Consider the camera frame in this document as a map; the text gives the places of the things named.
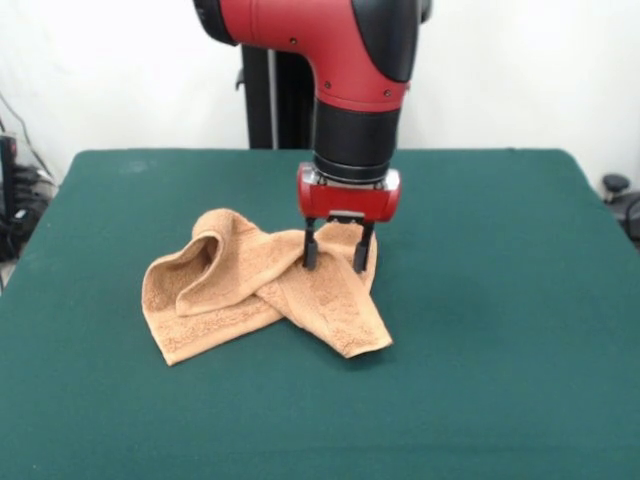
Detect black computer tower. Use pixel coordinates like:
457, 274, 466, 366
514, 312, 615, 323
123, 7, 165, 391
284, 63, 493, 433
0, 132, 21, 262

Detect grey wall cables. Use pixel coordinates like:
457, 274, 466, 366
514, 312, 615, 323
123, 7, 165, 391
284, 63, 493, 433
0, 91, 56, 187

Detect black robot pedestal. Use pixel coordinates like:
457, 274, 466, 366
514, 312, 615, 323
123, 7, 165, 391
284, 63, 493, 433
234, 43, 320, 151

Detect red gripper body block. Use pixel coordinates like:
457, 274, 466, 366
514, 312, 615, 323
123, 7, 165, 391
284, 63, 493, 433
296, 162, 403, 225

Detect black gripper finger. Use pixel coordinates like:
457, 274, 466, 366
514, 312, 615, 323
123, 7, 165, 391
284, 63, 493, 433
301, 217, 321, 272
352, 221, 377, 275

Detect dark green table cloth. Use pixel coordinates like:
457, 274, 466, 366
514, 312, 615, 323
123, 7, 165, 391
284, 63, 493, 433
0, 147, 640, 480

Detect tan terry towel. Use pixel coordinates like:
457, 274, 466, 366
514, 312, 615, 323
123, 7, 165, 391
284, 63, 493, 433
141, 208, 395, 368

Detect black cable bundle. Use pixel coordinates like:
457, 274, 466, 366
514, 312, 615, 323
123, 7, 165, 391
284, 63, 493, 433
12, 163, 57, 207

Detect black office chair base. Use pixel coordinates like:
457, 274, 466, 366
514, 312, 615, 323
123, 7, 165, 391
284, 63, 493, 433
601, 172, 640, 237

